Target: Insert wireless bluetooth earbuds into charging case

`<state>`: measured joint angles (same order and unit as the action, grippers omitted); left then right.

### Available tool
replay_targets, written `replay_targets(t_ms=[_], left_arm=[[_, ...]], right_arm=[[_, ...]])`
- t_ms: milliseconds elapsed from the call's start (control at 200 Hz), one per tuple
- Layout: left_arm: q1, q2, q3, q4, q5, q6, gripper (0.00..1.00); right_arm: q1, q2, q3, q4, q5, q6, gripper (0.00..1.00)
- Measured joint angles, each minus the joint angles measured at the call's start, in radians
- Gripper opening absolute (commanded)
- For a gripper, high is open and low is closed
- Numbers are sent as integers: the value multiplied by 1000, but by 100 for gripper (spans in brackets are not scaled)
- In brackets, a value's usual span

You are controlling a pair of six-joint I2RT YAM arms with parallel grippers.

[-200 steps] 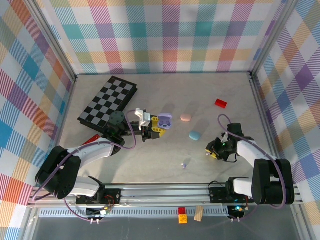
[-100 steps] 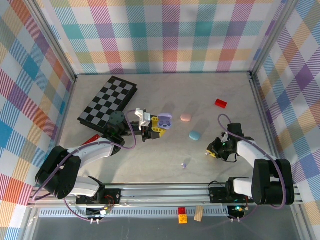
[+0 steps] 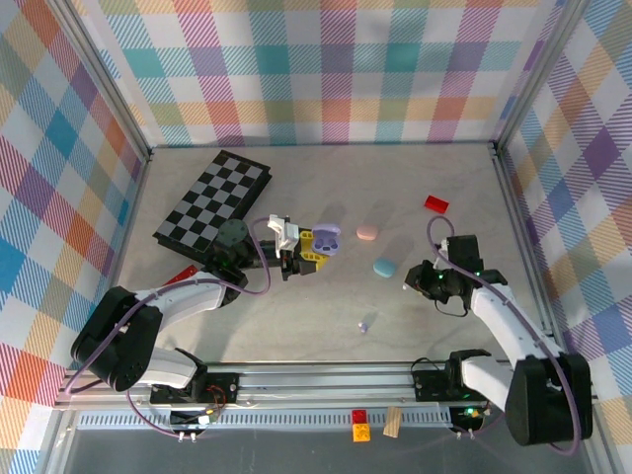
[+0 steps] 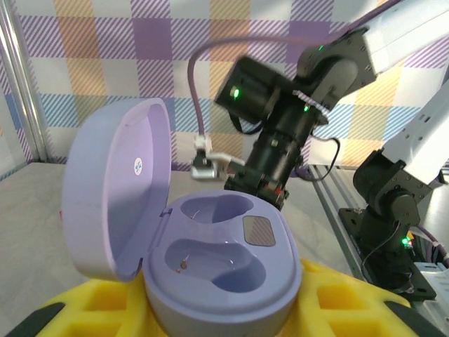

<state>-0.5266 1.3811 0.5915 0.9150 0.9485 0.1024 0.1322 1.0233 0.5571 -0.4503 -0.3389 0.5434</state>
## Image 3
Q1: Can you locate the pink oval piece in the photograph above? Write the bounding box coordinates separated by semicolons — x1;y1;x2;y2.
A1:
310;223;345;258

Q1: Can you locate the black and white chessboard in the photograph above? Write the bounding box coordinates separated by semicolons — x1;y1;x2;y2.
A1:
152;149;274;258

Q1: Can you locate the small controller board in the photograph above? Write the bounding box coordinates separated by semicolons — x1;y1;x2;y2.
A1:
449;403;490;427
169;405;222;431

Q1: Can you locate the small wooden block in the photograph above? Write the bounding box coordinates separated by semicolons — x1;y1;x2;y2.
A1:
382;406;404;439

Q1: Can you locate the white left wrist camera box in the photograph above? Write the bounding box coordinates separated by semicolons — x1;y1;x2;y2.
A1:
266;213;300;258

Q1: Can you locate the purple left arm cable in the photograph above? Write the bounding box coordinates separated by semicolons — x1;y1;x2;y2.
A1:
65;218;274;438

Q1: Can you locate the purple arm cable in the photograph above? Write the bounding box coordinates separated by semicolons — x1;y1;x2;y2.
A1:
427;214;596;454
65;218;274;438

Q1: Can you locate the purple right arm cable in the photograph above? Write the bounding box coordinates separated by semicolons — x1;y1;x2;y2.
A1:
427;214;596;454

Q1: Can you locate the aluminium side rail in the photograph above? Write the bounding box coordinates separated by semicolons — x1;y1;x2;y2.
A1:
86;147;154;369
491;142;569;365

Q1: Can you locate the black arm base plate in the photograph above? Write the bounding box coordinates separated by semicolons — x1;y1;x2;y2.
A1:
149;372;241;405
411;367;503;402

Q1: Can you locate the aluminium mounting rail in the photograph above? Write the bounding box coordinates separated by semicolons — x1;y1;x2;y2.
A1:
53;361;601;412

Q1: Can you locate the grey slotted cable duct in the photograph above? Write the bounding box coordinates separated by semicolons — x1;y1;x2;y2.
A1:
77;412;454;430

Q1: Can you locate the aluminium frame post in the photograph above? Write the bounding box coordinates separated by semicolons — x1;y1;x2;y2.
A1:
492;0;592;152
48;0;153;164

